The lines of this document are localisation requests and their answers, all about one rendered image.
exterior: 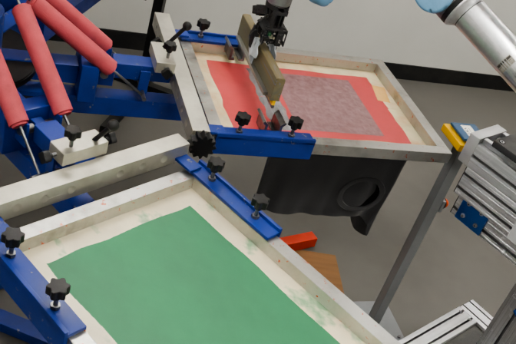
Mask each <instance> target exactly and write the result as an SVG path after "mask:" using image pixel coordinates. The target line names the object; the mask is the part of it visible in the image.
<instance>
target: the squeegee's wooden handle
mask: <svg viewBox="0 0 516 344"><path fill-rule="evenodd" d="M253 25H255V22H254V20H253V18H252V16H251V15H248V14H243V15H242V18H241V21H240V26H239V30H238V32H237V34H238V35H240V37H241V38H242V40H243V43H244V44H245V47H246V49H247V51H248V53H249V34H250V31H251V29H252V28H253ZM253 63H254V65H255V67H256V69H257V71H258V73H259V75H260V78H261V80H262V82H263V84H264V86H265V88H266V90H267V92H268V93H267V97H268V98H269V100H270V101H279V100H280V96H281V94H282V91H283V87H284V84H285V81H286V80H285V78H284V77H283V74H282V72H281V71H280V69H279V67H278V65H277V63H276V62H275V60H274V58H273V56H272V54H271V52H270V50H269V49H268V47H267V45H266V43H263V44H260V45H259V47H258V55H257V57H256V58H254V60H253Z"/></svg>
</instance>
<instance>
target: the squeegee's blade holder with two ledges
mask: <svg viewBox="0 0 516 344"><path fill-rule="evenodd" d="M236 40H237V42H238V44H239V46H240V48H241V50H242V52H243V55H244V57H245V59H246V61H247V63H248V65H249V66H250V69H251V71H252V73H253V76H254V77H255V79H256V82H257V84H258V85H259V88H260V90H261V92H262V94H263V95H267V93H268V92H267V90H266V88H265V86H264V84H263V82H262V80H261V78H260V75H259V73H258V71H257V69H256V67H255V65H254V63H252V64H251V63H250V59H249V53H248V51H247V49H246V47H245V44H244V43H243V40H242V38H241V37H240V35H237V36H236Z"/></svg>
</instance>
